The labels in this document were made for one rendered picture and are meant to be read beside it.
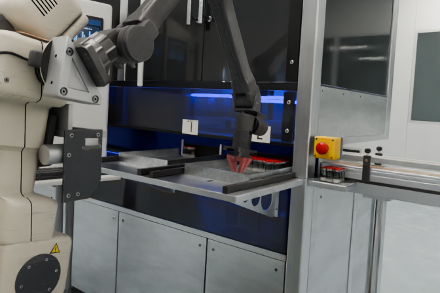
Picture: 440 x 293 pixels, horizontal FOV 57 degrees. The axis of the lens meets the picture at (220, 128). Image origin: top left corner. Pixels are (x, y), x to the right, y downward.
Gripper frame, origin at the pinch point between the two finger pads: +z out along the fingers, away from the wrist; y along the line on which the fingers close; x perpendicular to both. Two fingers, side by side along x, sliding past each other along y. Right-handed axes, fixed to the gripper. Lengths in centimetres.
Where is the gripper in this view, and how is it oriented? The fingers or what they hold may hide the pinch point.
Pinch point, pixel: (236, 177)
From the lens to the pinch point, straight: 127.0
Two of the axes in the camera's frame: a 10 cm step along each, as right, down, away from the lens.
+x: -8.0, -0.9, 6.0
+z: -1.6, 9.8, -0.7
